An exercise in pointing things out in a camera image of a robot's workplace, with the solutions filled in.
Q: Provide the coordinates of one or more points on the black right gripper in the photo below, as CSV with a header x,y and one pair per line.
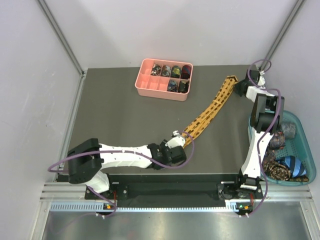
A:
x,y
236,87

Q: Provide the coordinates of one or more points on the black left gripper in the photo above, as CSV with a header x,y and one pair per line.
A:
x,y
162,144

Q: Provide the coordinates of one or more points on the yellow patterned necktie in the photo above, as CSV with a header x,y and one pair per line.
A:
x,y
200,123

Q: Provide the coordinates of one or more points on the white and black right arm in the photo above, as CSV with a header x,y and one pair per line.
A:
x,y
265,120

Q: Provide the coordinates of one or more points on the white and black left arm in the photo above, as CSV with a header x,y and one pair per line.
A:
x,y
87,169

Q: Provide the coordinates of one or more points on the maroon rolled tie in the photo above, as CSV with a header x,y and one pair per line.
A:
x,y
186,72

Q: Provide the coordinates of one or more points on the black yellow rolled tie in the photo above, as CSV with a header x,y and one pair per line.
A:
x,y
183,86

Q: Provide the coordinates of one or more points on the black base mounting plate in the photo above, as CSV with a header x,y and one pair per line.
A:
x,y
175,190

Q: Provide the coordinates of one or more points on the dark orange floral rolled tie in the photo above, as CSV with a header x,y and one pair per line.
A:
x,y
277,141

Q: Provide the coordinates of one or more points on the green yellow rolled tie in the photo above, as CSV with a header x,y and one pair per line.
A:
x,y
176,72

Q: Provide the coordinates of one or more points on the blue patterned rolled tie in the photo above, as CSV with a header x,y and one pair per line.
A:
x,y
172,86

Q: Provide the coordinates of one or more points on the pink compartment organizer box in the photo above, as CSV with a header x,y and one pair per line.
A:
x,y
148,85

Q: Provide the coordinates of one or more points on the teal perforated plastic basket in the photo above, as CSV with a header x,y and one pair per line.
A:
x,y
297,147

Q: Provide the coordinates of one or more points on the multicolour rolled tie in box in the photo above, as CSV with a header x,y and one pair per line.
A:
x,y
156,69

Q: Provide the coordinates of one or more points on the brown paisley rolled tie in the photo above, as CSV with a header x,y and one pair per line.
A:
x,y
277,171

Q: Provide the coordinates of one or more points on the blue striped rolled tie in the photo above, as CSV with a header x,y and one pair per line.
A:
x,y
295,166

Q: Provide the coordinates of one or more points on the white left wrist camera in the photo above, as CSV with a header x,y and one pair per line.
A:
x,y
176,140

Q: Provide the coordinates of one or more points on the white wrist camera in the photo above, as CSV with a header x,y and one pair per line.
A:
x,y
176,140
261,81

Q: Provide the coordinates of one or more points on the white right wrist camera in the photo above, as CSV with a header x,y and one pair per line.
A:
x,y
261,81

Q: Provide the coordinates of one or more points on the right aluminium frame post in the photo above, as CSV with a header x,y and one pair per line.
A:
x,y
288,22

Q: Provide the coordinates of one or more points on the aluminium frame post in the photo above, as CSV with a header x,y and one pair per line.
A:
x,y
60,35
288,22

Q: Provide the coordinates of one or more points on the left aluminium frame post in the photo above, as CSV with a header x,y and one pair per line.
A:
x,y
60,35

